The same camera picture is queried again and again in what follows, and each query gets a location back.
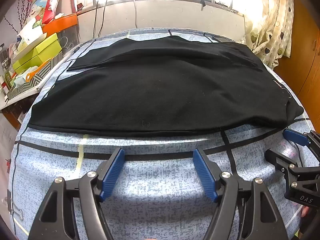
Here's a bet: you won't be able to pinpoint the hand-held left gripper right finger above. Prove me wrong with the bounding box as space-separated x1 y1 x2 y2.
193 147 289 240

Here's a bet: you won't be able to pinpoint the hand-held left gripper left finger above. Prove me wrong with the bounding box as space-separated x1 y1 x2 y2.
27 147 125 240

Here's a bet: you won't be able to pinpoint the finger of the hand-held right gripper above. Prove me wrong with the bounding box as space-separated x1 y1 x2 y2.
265 149 300 180
283 128 320 155

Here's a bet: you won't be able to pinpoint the metal binder clip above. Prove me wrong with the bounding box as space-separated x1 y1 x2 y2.
4 189 24 221

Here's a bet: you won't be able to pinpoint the green cardboard box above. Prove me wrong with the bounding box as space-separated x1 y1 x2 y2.
12 33 63 73

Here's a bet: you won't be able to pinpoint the white shelf board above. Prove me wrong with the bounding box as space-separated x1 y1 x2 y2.
0 52 73 111

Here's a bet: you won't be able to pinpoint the heart print curtain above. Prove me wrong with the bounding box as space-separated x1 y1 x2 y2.
244 0 295 68

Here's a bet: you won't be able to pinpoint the orange handled tool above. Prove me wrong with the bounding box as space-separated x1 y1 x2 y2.
25 60 51 82

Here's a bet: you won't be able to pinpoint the orange plastic tray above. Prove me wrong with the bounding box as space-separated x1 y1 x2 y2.
42 12 78 34

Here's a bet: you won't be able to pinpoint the blue checked bed sheet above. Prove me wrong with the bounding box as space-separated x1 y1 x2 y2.
9 27 313 240

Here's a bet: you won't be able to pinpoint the white paper box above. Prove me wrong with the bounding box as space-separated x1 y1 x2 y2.
17 25 48 48

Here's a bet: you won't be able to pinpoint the black white striped box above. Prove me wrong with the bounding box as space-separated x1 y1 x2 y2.
6 52 64 100

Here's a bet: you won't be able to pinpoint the black pants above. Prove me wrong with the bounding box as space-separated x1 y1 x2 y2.
30 35 304 133

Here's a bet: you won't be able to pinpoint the black cable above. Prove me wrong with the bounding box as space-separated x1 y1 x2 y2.
93 1 98 38
98 0 108 37

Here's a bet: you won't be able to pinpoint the wet wipes pack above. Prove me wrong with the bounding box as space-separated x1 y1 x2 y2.
14 66 38 86

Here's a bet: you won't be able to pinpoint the cartoon printed box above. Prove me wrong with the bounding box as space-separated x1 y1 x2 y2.
27 0 54 25

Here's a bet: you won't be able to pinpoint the person's right forearm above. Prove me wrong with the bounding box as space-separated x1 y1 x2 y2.
299 207 320 240

